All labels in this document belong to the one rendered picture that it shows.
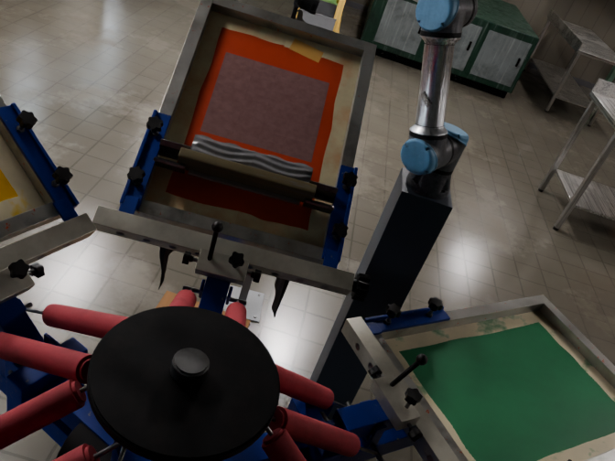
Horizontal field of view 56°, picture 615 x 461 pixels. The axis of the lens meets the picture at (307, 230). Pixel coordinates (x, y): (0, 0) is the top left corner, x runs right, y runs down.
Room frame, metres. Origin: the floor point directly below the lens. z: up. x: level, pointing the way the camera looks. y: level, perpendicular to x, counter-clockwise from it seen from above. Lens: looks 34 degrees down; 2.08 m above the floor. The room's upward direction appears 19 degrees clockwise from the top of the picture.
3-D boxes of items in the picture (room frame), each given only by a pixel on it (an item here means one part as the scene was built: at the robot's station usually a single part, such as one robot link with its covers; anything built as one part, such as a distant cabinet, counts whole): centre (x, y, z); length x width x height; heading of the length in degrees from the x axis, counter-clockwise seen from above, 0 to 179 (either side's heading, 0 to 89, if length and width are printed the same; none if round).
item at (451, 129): (1.81, -0.33, 1.37); 0.13 x 0.12 x 0.14; 150
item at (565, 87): (8.27, -2.59, 0.45); 1.76 x 0.68 x 0.91; 3
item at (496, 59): (8.16, -0.79, 0.40); 1.99 x 1.82 x 0.80; 93
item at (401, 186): (1.82, -0.34, 0.60); 0.18 x 0.18 x 1.20; 3
